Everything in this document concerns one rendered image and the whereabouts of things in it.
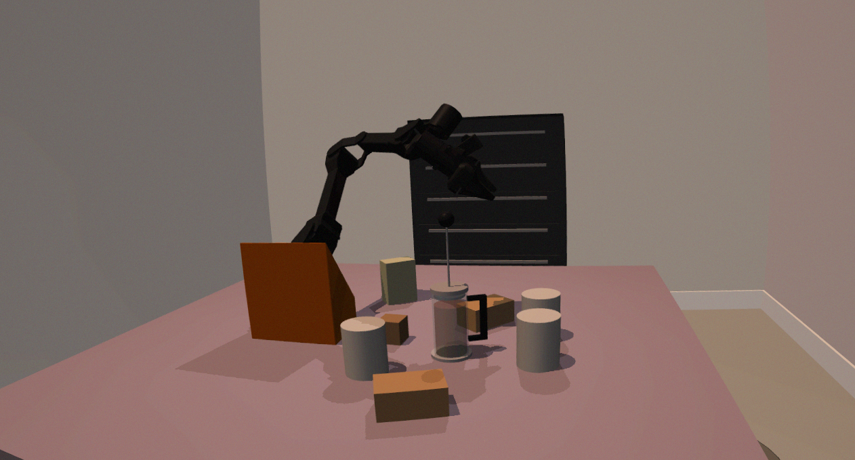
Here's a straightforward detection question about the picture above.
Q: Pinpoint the glass french press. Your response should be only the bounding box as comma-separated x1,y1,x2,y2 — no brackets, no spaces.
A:
430,211,488,363

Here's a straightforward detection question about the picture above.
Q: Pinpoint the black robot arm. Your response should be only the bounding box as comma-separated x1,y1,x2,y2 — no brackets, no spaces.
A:
291,104,483,254

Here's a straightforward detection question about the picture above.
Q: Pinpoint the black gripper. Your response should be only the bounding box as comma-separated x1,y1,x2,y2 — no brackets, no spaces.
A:
430,143,497,201

